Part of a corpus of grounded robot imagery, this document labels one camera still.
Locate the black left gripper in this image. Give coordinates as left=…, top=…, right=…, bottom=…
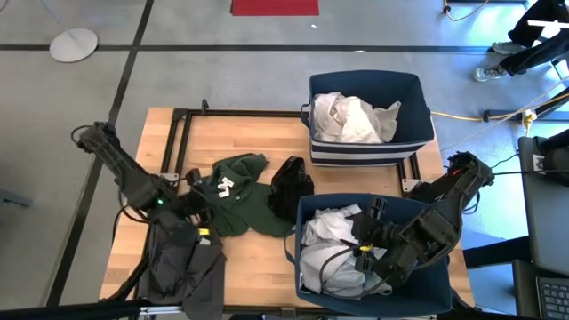
left=175, top=168, right=219, bottom=236

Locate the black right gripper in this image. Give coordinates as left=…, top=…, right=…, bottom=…
left=351, top=196, right=421, bottom=285

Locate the dark green polo shirt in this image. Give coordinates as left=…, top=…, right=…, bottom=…
left=206, top=153, right=294, bottom=239

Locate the light grey speckled garment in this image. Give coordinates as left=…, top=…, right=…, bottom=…
left=298, top=203, right=395, bottom=298

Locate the dark grey garment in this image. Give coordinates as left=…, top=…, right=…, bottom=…
left=135, top=208, right=228, bottom=320

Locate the cream white garment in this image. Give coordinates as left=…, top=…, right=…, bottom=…
left=346, top=98, right=402, bottom=144

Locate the black garment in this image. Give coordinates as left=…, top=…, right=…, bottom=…
left=265, top=156, right=315, bottom=223

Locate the plain navy fabric bin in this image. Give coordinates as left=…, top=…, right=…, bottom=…
left=293, top=193, right=453, bottom=319

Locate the silver aluminium extrusion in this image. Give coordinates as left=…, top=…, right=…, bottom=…
left=138, top=305, right=183, bottom=317

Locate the black desk foot bar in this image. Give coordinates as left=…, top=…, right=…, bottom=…
left=483, top=86, right=569, bottom=122
left=461, top=235, right=533, bottom=269

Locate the navy white striped fabric bin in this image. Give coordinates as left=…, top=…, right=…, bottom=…
left=300, top=69, right=436, bottom=169

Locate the grey desk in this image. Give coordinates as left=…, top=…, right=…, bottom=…
left=517, top=135, right=569, bottom=276

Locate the dark laptop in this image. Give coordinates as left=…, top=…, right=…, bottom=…
left=511, top=260, right=569, bottom=320

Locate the white power plug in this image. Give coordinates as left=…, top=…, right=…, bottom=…
left=522, top=108, right=538, bottom=134

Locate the red floor mat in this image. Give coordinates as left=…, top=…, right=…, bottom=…
left=230, top=0, right=320, bottom=17

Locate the black bag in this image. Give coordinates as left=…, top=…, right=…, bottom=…
left=535, top=132, right=569, bottom=186

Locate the round grey stand base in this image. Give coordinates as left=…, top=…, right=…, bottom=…
left=48, top=28, right=100, bottom=63

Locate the thin grey stand pole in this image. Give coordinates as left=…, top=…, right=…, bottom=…
left=39, top=0, right=75, bottom=39

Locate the person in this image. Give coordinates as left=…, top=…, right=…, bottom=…
left=472, top=0, right=569, bottom=84

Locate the yellow floor cable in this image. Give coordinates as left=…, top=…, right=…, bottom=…
left=429, top=91, right=569, bottom=124

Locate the cream floor cable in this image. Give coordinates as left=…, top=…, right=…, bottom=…
left=443, top=0, right=490, bottom=22

